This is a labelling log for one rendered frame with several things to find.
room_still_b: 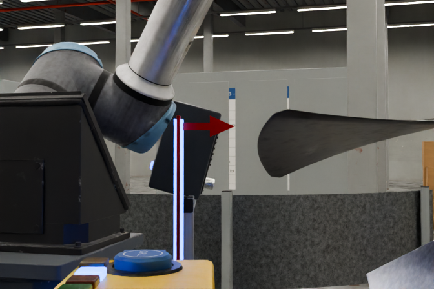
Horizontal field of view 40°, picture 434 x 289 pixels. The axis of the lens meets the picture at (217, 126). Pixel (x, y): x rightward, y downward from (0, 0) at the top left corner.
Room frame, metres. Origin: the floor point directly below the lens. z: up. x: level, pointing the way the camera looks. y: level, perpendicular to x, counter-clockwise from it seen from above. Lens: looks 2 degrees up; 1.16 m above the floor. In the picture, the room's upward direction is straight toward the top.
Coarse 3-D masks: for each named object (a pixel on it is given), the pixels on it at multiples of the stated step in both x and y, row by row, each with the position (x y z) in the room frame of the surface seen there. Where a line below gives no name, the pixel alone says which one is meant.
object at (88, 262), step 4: (84, 260) 0.42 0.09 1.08; (88, 260) 0.42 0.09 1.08; (92, 260) 0.42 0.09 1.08; (96, 260) 0.42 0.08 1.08; (100, 260) 0.42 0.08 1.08; (104, 260) 0.42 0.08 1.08; (108, 260) 0.43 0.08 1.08; (80, 264) 0.41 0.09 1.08; (84, 264) 0.41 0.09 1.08; (88, 264) 0.41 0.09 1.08; (92, 264) 0.41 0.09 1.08; (96, 264) 0.41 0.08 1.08; (100, 264) 0.41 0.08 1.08; (104, 264) 0.41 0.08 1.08
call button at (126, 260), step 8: (120, 256) 0.41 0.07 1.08; (128, 256) 0.41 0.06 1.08; (136, 256) 0.41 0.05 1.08; (144, 256) 0.41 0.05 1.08; (152, 256) 0.41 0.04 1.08; (160, 256) 0.41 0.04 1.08; (168, 256) 0.42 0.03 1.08; (120, 264) 0.41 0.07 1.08; (128, 264) 0.40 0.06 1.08; (136, 264) 0.40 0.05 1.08; (144, 264) 0.40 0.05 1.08; (152, 264) 0.40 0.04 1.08; (160, 264) 0.41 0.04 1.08; (168, 264) 0.41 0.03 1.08
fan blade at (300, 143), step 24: (288, 120) 0.60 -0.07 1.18; (312, 120) 0.60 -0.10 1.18; (336, 120) 0.60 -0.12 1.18; (360, 120) 0.60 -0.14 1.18; (384, 120) 0.60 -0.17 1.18; (408, 120) 0.61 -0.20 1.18; (432, 120) 0.62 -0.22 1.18; (264, 144) 0.68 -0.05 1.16; (288, 144) 0.69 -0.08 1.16; (312, 144) 0.70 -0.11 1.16; (336, 144) 0.72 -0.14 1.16; (360, 144) 0.74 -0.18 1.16; (288, 168) 0.77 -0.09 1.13
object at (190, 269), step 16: (112, 272) 0.40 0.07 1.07; (128, 272) 0.40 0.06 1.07; (144, 272) 0.40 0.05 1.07; (160, 272) 0.40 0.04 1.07; (176, 272) 0.41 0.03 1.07; (192, 272) 0.41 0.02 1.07; (208, 272) 0.41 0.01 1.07; (96, 288) 0.36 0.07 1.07; (112, 288) 0.36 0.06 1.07; (128, 288) 0.36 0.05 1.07; (144, 288) 0.36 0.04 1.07; (160, 288) 0.36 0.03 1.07; (176, 288) 0.36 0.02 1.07; (192, 288) 0.36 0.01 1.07; (208, 288) 0.36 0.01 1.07
